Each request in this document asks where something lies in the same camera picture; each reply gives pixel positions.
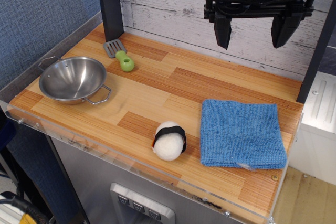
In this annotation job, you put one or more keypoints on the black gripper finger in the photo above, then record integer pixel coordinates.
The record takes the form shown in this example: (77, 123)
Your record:
(222, 28)
(283, 27)

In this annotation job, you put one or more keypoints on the dark left frame post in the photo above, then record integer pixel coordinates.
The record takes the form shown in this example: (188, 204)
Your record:
(112, 19)

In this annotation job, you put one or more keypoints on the green handled toy spatula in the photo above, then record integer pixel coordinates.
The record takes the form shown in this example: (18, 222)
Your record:
(116, 49)

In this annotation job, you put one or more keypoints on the blue towel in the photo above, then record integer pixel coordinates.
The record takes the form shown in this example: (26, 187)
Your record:
(239, 135)

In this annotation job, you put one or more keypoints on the white plush sushi toy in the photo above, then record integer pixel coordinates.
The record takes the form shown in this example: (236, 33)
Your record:
(169, 141)

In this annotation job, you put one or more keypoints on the silver button control panel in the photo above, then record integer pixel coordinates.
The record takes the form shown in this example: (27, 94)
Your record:
(132, 207)

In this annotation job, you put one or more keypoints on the steel bowl with handles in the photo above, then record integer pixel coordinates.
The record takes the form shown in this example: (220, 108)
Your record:
(74, 80)

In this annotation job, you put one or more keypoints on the white ribbed cabinet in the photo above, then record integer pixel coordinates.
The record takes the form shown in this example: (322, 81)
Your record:
(313, 150)

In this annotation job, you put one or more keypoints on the yellow black object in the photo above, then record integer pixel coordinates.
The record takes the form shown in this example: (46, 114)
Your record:
(17, 210)

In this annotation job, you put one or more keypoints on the dark frame post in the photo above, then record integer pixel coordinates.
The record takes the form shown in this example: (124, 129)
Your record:
(318, 30)
(112, 19)

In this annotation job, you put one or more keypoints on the dark right frame post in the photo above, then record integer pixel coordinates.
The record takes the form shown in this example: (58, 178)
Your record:
(318, 30)

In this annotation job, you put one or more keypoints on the clear acrylic table guard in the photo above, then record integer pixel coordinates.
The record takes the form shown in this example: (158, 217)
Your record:
(122, 154)

